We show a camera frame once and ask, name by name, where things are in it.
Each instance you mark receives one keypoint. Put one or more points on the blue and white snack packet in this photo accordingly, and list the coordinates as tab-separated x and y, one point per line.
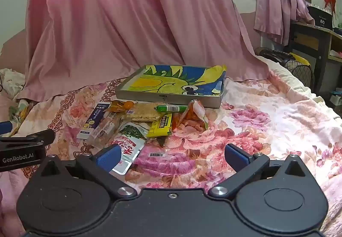
92	123

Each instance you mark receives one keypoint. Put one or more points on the orange ball snack packet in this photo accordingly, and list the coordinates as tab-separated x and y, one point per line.
125	105

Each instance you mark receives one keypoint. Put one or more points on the grey box with painted lining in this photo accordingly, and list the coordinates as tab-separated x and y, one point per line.
171	82

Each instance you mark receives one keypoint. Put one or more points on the floral pink blanket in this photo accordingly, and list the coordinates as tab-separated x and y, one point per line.
267	133

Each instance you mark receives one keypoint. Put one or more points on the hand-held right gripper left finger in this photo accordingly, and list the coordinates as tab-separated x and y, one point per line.
109	158

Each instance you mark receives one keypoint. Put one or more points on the clear packet of dark snack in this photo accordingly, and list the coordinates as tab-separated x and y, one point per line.
157	154

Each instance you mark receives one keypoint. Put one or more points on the black box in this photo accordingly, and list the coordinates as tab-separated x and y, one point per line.
320	18

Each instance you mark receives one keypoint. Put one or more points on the lilac hanging curtain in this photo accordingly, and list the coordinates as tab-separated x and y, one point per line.
278	7

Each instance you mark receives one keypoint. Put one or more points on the white green red snack packet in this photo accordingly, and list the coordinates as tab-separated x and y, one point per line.
131	143

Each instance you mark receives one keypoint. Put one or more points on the small white blue box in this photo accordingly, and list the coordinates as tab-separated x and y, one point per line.
335	98

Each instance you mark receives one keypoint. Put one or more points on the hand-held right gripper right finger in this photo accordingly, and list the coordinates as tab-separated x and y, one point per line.
235	157

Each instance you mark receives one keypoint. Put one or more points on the clear packet of brown sticks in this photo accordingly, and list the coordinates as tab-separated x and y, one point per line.
107	127

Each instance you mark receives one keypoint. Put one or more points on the wooden desk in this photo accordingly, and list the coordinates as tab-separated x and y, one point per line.
307	36

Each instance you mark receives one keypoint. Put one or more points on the white crumpled cloth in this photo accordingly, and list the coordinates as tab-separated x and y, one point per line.
10	79

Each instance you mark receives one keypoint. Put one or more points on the black electric fan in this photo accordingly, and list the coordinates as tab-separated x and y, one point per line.
299	71

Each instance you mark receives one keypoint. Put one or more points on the rice crisp clear packet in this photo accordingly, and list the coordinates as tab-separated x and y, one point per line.
144	113

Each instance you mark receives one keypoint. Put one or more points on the yellow snack packet black label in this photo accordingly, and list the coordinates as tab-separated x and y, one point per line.
160	126

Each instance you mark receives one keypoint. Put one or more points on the orange red snack bag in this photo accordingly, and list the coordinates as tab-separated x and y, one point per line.
196	117

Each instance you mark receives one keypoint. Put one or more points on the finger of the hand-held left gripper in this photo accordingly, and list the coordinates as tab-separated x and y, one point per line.
32	137
4	128

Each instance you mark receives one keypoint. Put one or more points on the green sausage stick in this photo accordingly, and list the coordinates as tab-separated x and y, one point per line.
171	108

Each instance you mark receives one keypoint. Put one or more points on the large pink curtain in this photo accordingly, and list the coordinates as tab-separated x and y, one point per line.
120	26

